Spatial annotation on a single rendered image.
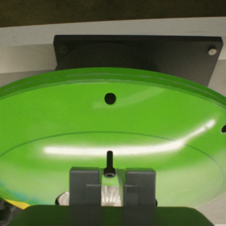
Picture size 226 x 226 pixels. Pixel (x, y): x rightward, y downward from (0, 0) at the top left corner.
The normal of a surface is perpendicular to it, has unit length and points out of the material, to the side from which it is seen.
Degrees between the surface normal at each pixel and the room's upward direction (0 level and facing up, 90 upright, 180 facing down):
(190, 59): 0
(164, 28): 90
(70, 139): 21
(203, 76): 0
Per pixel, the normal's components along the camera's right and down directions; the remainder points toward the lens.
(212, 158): 0.28, 0.62
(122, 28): -0.06, -0.59
